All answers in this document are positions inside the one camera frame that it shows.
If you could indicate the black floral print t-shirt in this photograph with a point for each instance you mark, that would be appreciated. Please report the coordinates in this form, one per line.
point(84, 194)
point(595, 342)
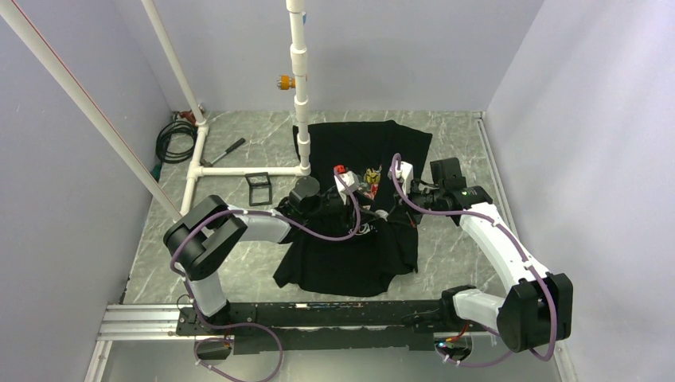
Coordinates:
point(364, 265)

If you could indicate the orange yellow pipe fitting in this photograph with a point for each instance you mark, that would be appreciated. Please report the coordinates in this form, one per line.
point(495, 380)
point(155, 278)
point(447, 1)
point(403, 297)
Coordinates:
point(285, 82)

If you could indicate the small black square frame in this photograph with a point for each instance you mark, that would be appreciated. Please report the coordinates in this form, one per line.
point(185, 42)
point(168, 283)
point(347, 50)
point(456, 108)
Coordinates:
point(259, 189)

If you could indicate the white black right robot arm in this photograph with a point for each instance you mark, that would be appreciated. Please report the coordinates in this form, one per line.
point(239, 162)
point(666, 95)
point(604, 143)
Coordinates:
point(536, 312)

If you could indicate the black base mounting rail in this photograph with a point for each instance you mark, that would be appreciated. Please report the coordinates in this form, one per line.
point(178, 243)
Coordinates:
point(339, 339)

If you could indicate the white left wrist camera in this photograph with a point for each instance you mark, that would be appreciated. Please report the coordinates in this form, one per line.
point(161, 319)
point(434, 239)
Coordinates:
point(346, 182)

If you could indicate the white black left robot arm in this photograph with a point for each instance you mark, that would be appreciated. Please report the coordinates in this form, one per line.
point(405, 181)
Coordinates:
point(201, 240)

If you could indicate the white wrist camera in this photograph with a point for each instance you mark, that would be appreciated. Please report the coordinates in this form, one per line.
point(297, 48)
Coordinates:
point(346, 182)
point(403, 173)

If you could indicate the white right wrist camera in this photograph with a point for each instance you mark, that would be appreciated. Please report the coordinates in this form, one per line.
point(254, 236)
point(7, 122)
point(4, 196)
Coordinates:
point(403, 173)

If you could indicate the aluminium extrusion rail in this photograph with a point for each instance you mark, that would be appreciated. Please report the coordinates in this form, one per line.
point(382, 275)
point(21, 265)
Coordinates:
point(142, 322)

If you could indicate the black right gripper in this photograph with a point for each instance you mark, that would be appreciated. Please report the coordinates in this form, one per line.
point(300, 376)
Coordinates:
point(408, 213)

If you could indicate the black handled hammer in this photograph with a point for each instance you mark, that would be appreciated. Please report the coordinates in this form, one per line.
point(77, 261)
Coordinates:
point(227, 151)

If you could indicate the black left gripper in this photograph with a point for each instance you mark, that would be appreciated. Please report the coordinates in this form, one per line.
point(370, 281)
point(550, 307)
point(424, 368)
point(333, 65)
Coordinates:
point(349, 219)

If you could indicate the white pvc pipe frame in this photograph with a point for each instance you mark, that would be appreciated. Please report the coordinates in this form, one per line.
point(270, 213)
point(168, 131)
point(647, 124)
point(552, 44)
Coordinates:
point(52, 161)

